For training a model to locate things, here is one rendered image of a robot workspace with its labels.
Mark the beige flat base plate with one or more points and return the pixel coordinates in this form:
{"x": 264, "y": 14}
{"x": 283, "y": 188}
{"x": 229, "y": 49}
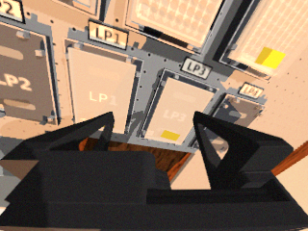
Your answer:
{"x": 286, "y": 98}

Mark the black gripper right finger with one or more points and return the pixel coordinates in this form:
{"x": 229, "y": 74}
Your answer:
{"x": 249, "y": 149}

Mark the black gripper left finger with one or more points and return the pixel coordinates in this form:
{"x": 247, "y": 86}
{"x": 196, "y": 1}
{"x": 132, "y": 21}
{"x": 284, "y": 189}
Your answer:
{"x": 69, "y": 137}

